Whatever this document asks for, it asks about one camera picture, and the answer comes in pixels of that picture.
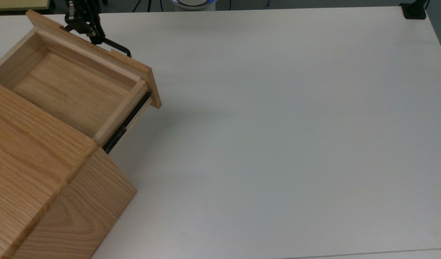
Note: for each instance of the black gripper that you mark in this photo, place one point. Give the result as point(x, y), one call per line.
point(82, 9)

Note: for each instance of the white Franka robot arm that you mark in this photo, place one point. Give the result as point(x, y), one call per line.
point(193, 3)

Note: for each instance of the wooden drawer cabinet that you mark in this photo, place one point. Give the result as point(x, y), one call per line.
point(44, 180)

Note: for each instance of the black tripod legs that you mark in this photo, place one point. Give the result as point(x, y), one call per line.
point(141, 5)

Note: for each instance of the yellow board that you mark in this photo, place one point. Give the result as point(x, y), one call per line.
point(19, 4)

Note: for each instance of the black table clamp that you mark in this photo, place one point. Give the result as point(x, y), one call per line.
point(414, 9)

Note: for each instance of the black drawer slide rail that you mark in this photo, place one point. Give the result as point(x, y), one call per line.
point(128, 120)

